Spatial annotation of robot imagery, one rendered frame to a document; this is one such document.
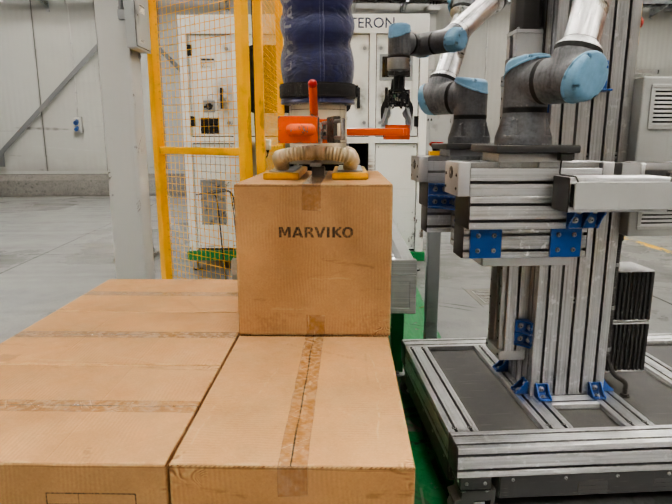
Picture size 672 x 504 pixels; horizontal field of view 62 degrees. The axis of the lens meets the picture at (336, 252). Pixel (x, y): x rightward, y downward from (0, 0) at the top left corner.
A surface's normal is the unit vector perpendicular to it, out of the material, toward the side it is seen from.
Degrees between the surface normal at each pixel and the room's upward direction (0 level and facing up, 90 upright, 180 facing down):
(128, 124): 90
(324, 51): 74
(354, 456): 0
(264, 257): 90
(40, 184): 90
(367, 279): 90
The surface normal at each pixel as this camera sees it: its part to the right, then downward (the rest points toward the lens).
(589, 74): 0.46, 0.30
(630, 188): 0.07, 0.20
